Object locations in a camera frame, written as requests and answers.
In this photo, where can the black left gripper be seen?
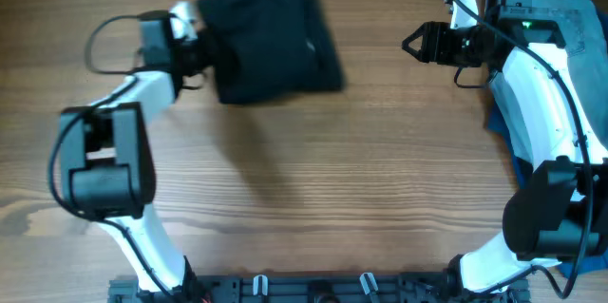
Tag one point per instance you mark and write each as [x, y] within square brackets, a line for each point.
[191, 57]

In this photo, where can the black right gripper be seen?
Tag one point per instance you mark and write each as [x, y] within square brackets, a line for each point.
[432, 43]

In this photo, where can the black shorts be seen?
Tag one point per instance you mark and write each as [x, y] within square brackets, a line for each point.
[262, 50]

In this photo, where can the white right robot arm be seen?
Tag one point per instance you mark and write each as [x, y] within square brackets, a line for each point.
[559, 215]

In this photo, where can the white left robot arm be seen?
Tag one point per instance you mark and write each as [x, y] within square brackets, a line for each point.
[101, 169]

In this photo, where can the blue garment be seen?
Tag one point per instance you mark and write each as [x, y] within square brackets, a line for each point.
[523, 169]

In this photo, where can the light blue denim shorts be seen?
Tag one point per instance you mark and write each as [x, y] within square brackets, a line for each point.
[586, 46]

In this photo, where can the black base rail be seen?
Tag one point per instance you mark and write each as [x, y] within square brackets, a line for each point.
[402, 288]

